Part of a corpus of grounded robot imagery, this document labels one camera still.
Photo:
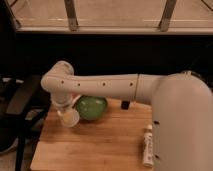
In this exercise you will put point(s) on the green bowl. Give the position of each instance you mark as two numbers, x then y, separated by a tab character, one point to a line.
91	108

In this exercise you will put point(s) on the white squeeze bottle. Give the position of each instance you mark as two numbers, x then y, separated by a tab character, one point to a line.
148	147

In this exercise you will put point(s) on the black chair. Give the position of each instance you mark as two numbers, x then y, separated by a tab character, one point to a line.
22	105

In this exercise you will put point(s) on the white ceramic cup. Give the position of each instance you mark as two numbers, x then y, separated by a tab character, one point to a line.
70	118

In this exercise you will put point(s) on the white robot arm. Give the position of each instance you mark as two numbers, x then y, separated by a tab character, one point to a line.
182	110

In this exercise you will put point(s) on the black eraser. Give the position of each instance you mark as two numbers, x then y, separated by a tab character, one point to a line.
125	105

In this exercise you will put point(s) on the wooden board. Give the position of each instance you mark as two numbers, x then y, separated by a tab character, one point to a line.
112	143

